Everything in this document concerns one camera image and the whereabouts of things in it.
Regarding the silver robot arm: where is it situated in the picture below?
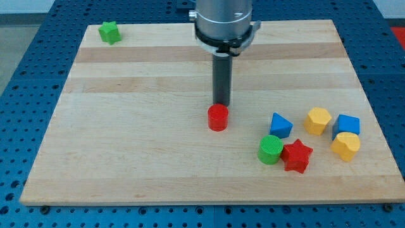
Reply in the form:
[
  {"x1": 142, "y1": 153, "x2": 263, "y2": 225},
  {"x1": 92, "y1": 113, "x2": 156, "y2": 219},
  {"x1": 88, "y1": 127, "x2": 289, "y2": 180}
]
[{"x1": 189, "y1": 0, "x2": 261, "y2": 58}]

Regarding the red star block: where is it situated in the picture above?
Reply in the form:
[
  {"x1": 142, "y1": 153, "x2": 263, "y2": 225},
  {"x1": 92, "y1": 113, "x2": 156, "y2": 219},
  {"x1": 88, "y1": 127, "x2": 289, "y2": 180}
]
[{"x1": 280, "y1": 139, "x2": 313, "y2": 174}]

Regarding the green cylinder block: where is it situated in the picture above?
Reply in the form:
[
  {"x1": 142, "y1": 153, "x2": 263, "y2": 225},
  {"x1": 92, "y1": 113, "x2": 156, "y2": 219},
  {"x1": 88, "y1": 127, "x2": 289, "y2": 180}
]
[{"x1": 258, "y1": 135, "x2": 284, "y2": 165}]

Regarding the yellow hexagon block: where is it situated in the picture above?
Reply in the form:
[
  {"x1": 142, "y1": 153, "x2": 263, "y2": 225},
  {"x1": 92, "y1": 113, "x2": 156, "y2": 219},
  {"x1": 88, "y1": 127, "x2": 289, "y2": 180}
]
[{"x1": 303, "y1": 107, "x2": 332, "y2": 136}]

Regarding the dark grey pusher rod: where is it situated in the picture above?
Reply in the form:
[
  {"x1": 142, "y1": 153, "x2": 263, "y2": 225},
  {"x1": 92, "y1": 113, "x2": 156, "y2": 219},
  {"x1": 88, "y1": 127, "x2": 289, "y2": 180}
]
[{"x1": 212, "y1": 55, "x2": 232, "y2": 106}]

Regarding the green star block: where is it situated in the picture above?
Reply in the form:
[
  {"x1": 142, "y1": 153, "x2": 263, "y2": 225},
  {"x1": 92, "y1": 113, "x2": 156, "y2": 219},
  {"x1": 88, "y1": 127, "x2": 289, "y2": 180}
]
[{"x1": 98, "y1": 21, "x2": 122, "y2": 45}]

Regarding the blue triangle block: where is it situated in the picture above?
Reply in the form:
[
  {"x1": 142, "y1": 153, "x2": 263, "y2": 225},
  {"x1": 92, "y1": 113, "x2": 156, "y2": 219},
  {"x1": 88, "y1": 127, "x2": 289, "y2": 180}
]
[{"x1": 269, "y1": 112, "x2": 294, "y2": 139}]

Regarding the red cylinder block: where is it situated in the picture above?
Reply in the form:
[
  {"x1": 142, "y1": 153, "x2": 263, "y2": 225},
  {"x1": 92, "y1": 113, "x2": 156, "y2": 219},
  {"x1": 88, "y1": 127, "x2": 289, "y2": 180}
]
[{"x1": 208, "y1": 104, "x2": 229, "y2": 132}]

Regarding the blue cube block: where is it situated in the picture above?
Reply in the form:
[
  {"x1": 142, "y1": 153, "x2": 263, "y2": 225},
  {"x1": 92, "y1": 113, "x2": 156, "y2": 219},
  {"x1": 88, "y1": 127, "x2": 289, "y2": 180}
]
[{"x1": 332, "y1": 114, "x2": 361, "y2": 140}]

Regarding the yellow heart block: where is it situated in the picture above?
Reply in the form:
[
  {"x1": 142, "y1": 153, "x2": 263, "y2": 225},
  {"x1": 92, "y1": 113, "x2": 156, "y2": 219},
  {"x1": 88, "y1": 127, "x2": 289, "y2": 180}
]
[{"x1": 330, "y1": 132, "x2": 361, "y2": 162}]

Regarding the wooden board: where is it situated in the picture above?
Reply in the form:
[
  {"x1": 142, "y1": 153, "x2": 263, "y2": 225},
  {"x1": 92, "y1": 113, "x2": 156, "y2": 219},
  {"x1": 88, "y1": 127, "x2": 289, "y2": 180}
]
[{"x1": 20, "y1": 20, "x2": 404, "y2": 206}]

